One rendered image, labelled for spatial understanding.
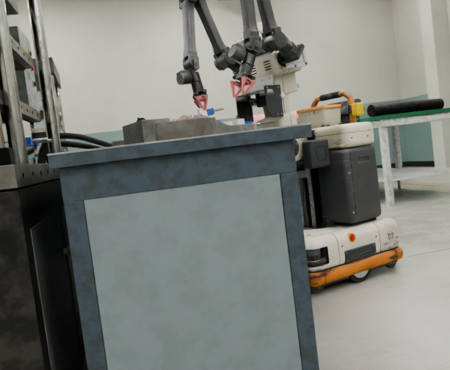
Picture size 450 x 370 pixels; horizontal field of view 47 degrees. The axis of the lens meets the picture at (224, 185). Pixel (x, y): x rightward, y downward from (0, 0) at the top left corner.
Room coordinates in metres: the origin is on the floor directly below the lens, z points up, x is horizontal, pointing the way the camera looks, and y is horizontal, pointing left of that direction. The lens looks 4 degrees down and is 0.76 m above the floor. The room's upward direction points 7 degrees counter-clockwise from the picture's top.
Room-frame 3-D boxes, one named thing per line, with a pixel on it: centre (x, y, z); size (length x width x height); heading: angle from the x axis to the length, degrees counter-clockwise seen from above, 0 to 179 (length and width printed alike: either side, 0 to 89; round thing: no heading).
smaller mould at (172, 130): (1.81, 0.11, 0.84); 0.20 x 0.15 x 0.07; 100
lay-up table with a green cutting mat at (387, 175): (6.39, -1.73, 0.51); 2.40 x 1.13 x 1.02; 17
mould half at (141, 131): (2.27, 0.13, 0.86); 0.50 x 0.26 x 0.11; 117
